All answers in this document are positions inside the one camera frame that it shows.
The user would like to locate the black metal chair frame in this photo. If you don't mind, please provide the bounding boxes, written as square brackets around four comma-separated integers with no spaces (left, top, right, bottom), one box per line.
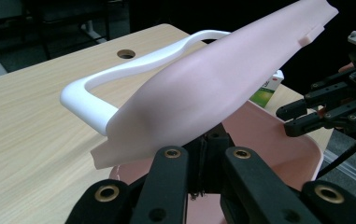
[22,0,111,60]

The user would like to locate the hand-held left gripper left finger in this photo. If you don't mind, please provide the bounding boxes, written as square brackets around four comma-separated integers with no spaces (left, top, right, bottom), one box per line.
[130,136,206,224]

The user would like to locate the metal floor rail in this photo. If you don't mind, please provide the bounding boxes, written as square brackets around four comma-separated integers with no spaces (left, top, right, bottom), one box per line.
[323,148,356,194]

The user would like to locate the pink lid with white handle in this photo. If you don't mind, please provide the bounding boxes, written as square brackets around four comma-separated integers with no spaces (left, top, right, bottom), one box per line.
[59,0,339,171]

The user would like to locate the pink storage box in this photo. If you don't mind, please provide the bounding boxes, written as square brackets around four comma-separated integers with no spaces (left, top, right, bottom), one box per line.
[108,100,324,224]

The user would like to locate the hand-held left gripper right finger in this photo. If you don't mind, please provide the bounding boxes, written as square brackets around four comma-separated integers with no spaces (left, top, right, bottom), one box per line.
[205,124,323,224]

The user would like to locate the green white medicine box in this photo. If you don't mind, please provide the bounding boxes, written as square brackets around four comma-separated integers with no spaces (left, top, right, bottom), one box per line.
[249,69,285,109]

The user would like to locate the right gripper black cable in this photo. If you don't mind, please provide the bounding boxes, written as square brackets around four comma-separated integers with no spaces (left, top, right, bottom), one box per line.
[316,138,356,179]

